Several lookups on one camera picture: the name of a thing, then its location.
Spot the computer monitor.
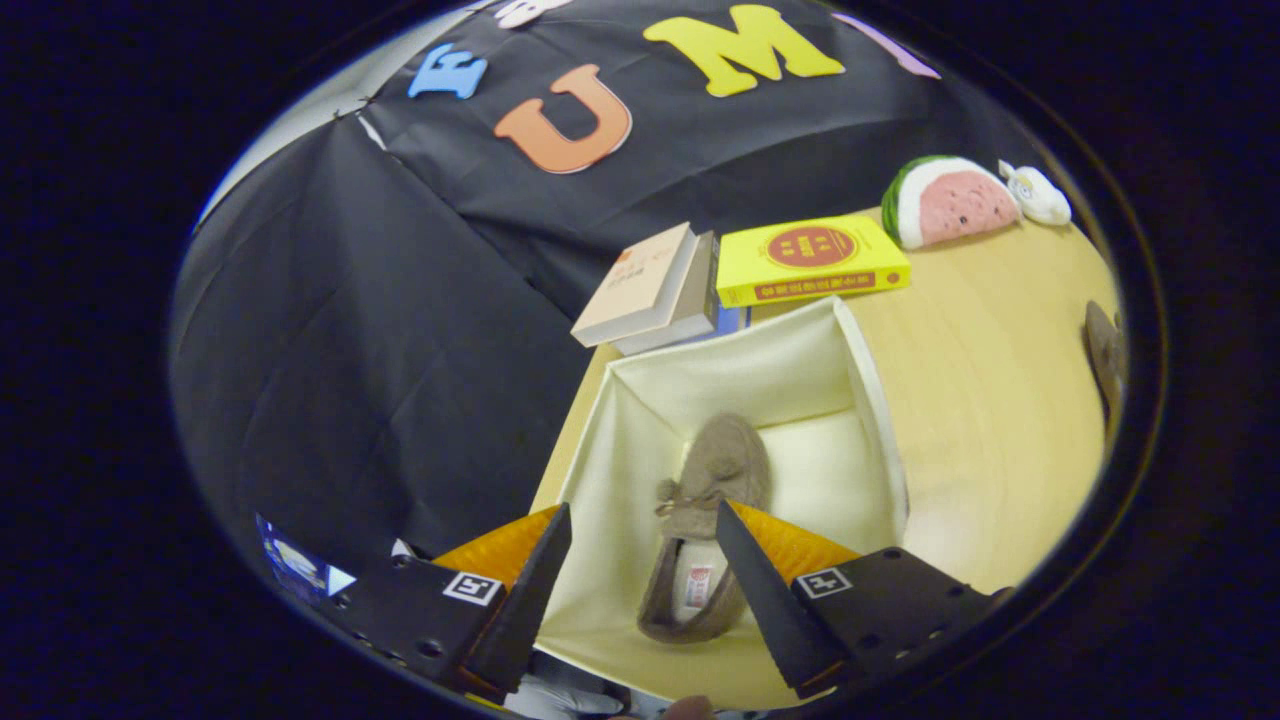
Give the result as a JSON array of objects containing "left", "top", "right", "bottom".
[{"left": 255, "top": 514, "right": 357, "bottom": 603}]

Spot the watermelon slice plush toy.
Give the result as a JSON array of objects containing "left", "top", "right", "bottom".
[{"left": 882, "top": 155, "right": 1023, "bottom": 251}]

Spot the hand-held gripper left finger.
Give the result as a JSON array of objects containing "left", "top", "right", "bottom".
[{"left": 325, "top": 502, "right": 574, "bottom": 706}]

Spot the brown fuzzy slipper shoe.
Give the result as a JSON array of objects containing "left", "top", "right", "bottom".
[
  {"left": 1084, "top": 300, "right": 1128, "bottom": 431},
  {"left": 637, "top": 413, "right": 773, "bottom": 645}
]

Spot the black backdrop cloth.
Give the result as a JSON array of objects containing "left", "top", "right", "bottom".
[{"left": 170, "top": 0, "right": 1051, "bottom": 601}]

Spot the beige fabric storage box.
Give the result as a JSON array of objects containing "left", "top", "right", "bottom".
[{"left": 528, "top": 295, "right": 911, "bottom": 713}]

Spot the person's grey clothing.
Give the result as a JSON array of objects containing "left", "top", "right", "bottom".
[{"left": 503, "top": 650, "right": 631, "bottom": 719}]

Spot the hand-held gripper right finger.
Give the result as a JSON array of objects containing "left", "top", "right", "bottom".
[{"left": 715, "top": 500, "right": 1006, "bottom": 701}]

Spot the white plush toy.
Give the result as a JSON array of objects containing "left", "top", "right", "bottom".
[{"left": 998, "top": 160, "right": 1073, "bottom": 227}]

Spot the yellow book with red circle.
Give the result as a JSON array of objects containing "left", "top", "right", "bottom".
[{"left": 715, "top": 214, "right": 912, "bottom": 309}]

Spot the grey cover book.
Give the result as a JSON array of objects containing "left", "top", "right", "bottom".
[{"left": 610, "top": 232, "right": 721, "bottom": 357}]

